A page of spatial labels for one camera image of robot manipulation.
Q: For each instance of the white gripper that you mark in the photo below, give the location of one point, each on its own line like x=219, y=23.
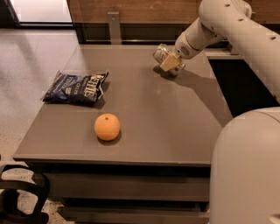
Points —
x=185, y=46

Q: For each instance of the green white 7up can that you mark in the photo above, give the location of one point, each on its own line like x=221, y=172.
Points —
x=161, y=50

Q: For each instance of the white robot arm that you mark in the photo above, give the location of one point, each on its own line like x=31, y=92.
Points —
x=245, y=169

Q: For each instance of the orange fruit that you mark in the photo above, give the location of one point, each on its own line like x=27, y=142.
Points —
x=107, y=127

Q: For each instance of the blue chip bag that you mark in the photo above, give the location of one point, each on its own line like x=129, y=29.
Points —
x=76, y=89

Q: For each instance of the grey cabinet drawer unit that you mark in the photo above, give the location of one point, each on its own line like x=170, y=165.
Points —
x=129, y=194

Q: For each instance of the left metal wall bracket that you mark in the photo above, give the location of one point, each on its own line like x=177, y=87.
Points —
x=114, y=28

